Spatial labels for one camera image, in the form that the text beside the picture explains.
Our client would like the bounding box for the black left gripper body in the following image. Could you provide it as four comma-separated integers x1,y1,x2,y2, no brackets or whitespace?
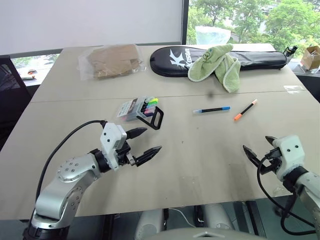
116,141,138,167

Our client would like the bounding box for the clear tape strip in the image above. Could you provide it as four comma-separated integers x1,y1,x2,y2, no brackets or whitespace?
283,84,305,95

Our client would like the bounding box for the small black device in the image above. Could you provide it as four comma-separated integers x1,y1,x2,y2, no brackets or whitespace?
283,44,299,57

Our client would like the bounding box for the black racket bag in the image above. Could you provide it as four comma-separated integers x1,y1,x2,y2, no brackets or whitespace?
149,45,288,77

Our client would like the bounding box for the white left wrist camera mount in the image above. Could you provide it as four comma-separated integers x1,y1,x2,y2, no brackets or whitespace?
99,121,129,172

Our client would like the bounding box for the orange marker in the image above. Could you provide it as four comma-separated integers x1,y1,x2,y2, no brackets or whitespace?
233,98,259,122

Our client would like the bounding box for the crumpled clear plastic bag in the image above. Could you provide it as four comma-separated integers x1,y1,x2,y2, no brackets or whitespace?
194,25,232,46

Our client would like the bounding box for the blue-capped black pen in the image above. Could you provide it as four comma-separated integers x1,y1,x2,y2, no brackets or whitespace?
192,105,232,115

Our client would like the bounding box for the open cardboard box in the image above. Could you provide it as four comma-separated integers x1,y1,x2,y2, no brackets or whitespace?
299,44,320,74

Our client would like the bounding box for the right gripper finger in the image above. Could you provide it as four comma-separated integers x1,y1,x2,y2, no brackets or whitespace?
264,135,276,149
242,144,264,168

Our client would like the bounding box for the grey robot torso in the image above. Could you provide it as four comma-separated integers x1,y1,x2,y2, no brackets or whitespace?
149,226,254,240

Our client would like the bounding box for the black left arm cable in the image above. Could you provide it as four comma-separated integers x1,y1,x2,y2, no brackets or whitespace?
34,120,108,203

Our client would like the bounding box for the silver rounded robot leg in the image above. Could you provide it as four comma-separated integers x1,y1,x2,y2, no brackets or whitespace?
202,202,236,230
135,208,165,240

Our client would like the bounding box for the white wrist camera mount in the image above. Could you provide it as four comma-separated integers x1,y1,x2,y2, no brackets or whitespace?
99,121,129,172
272,134,306,182

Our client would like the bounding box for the dark window frame post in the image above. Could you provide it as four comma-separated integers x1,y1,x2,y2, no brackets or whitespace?
180,0,190,46

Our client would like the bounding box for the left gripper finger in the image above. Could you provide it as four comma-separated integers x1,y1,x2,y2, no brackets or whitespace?
135,145,163,167
125,127,149,141

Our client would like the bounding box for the small white orange object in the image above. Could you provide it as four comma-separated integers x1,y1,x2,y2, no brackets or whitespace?
21,68,36,81

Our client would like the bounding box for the cardboard in clear plastic bag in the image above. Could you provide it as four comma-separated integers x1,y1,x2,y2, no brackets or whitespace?
77,44,148,82

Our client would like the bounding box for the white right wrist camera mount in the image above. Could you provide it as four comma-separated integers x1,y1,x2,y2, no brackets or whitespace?
272,134,306,182

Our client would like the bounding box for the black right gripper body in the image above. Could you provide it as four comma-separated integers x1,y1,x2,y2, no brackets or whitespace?
259,147,283,176

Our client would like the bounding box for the highlighter marker pack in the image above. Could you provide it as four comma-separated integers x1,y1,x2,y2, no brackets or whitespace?
116,95,165,131

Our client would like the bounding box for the thin white cable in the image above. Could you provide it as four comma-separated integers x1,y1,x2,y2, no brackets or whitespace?
166,207,196,229

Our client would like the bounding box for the dark side desk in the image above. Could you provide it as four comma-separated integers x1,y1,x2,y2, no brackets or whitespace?
286,58,320,104

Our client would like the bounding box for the green towel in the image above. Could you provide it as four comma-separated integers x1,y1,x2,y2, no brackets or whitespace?
187,43,242,94

